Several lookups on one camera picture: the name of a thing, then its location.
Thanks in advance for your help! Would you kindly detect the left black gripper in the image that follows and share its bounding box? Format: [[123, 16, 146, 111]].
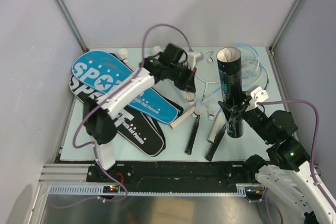
[[166, 62, 196, 93]]

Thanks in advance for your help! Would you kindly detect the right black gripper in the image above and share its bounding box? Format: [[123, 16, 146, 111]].
[[217, 89, 273, 143]]

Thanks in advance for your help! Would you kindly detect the shuttlecock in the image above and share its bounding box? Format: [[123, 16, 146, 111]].
[[207, 57, 217, 63], [192, 102, 207, 118], [181, 91, 195, 104], [117, 48, 128, 64], [207, 103, 219, 121]]

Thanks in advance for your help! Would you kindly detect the black shuttlecock tube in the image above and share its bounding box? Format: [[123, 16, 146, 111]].
[[216, 47, 243, 138]]

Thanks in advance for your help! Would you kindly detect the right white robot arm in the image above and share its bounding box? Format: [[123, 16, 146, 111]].
[[218, 98, 335, 223]]

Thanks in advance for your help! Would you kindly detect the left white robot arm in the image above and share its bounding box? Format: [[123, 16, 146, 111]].
[[81, 44, 202, 182]]

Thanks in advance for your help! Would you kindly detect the white shuttlecock tube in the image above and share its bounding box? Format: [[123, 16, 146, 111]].
[[150, 46, 182, 97]]

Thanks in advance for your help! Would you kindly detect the white racket left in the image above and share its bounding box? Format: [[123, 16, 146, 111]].
[[170, 50, 220, 129]]

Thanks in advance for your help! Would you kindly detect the shuttlecock on white racket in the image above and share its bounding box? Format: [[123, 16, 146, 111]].
[[207, 57, 217, 63]]

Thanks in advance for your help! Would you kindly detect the white black racket right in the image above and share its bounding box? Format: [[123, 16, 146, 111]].
[[205, 59, 269, 161]]

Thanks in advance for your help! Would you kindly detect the blue white racket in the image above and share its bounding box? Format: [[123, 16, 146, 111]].
[[205, 57, 263, 138]]

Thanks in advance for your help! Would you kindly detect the light blue racket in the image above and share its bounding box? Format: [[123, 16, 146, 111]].
[[185, 44, 260, 155]]

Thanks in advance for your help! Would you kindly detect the shuttlecock at table top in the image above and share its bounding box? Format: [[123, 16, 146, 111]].
[[117, 48, 128, 64]]

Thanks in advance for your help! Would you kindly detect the black racket bag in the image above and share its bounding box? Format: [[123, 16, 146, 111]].
[[69, 74, 184, 156]]

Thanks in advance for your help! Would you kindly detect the blue racket bag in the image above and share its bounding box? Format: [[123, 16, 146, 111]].
[[72, 51, 178, 124]]

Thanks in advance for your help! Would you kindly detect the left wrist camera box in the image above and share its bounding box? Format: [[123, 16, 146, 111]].
[[187, 51, 204, 70]]

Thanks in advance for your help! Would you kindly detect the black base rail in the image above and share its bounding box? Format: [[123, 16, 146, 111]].
[[88, 159, 284, 193]]

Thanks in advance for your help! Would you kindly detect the grey cable duct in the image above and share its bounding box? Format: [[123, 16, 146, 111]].
[[49, 183, 246, 197]]

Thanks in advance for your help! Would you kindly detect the right aluminium frame post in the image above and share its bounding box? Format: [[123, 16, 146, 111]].
[[269, 0, 305, 56]]

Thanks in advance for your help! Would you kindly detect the aluminium frame post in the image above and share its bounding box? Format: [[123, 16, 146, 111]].
[[54, 0, 88, 52], [269, 0, 305, 56]]

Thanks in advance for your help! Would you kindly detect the left aluminium frame post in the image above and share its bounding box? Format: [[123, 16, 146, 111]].
[[54, 0, 88, 52]]

